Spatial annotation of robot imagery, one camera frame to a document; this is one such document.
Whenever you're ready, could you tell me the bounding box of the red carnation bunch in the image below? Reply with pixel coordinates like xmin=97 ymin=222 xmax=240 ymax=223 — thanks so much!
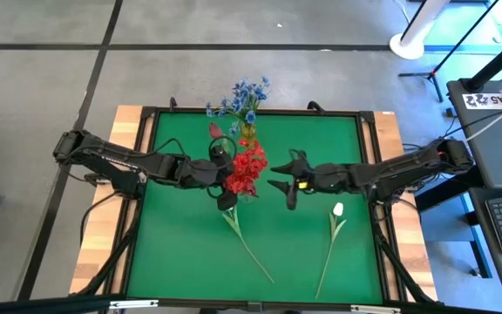
xmin=238 ymin=139 xmax=269 ymax=174
xmin=231 ymin=152 xmax=269 ymax=182
xmin=223 ymin=172 xmax=259 ymax=197

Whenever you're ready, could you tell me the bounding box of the black tripod stand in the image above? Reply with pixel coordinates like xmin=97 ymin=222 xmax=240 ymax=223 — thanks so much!
xmin=397 ymin=0 xmax=502 ymax=104

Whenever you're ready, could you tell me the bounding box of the black frame strut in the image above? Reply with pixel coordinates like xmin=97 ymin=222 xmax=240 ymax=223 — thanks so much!
xmin=371 ymin=217 xmax=438 ymax=305
xmin=76 ymin=204 xmax=143 ymax=302

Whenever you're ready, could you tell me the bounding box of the long light green flower stem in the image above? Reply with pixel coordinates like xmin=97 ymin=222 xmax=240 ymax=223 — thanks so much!
xmin=220 ymin=204 xmax=275 ymax=284

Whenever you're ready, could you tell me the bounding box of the silver bracket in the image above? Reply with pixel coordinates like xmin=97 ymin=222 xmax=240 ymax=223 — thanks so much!
xmin=349 ymin=304 xmax=403 ymax=314
xmin=108 ymin=298 xmax=159 ymax=311

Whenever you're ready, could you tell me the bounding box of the white tulip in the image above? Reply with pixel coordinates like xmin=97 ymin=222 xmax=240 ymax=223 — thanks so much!
xmin=315 ymin=201 xmax=348 ymax=300

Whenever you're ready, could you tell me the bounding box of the dark red tulip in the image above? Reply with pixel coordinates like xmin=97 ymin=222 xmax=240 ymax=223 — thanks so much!
xmin=208 ymin=122 xmax=226 ymax=152

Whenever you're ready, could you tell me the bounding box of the grey desk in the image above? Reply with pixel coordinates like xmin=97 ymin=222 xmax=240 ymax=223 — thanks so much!
xmin=467 ymin=187 xmax=502 ymax=297

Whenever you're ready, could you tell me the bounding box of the thick black pole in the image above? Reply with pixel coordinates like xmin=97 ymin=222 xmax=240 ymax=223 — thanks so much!
xmin=459 ymin=26 xmax=502 ymax=93

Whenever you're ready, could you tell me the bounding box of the blue flower bunch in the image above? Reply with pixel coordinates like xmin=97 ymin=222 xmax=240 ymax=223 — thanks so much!
xmin=205 ymin=76 xmax=272 ymax=139

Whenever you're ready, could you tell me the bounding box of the white cable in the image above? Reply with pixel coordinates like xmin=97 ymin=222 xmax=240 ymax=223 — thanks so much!
xmin=464 ymin=96 xmax=502 ymax=143

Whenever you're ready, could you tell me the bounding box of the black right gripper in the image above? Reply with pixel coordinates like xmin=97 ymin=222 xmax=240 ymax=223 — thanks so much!
xmin=267 ymin=151 xmax=356 ymax=211

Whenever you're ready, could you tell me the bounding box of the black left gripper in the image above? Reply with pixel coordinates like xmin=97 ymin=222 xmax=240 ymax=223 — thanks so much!
xmin=176 ymin=146 xmax=239 ymax=212

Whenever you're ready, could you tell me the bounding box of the white pole base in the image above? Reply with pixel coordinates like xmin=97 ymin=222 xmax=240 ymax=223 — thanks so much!
xmin=389 ymin=0 xmax=451 ymax=61

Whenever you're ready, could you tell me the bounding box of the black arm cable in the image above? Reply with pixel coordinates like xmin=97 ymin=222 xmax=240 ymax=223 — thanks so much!
xmin=78 ymin=189 xmax=124 ymax=249

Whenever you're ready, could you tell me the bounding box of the white paper label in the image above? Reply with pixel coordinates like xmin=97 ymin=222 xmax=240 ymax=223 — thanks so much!
xmin=462 ymin=92 xmax=502 ymax=110

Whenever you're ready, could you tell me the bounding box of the black desk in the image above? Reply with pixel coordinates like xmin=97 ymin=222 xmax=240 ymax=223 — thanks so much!
xmin=445 ymin=79 xmax=502 ymax=189

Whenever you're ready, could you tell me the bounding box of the green table mat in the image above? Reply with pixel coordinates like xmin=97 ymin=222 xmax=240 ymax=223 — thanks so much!
xmin=126 ymin=112 xmax=383 ymax=305

